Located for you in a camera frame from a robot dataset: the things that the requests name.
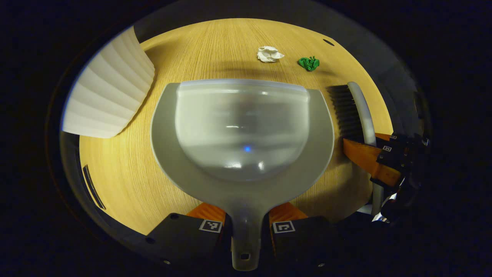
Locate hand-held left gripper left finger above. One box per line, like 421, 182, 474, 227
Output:
145, 203, 233, 267

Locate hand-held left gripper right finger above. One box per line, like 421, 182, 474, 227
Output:
265, 202, 341, 270

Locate small white broom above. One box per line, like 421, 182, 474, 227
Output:
327, 82, 385, 222

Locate green paper trash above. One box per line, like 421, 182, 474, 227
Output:
298, 56, 320, 72

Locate white plastic dustpan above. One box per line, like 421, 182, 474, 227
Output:
151, 79, 335, 272

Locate white paper trash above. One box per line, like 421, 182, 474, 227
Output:
257, 46, 285, 63

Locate white ribbed garbage bin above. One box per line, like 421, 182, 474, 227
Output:
61, 26, 155, 139

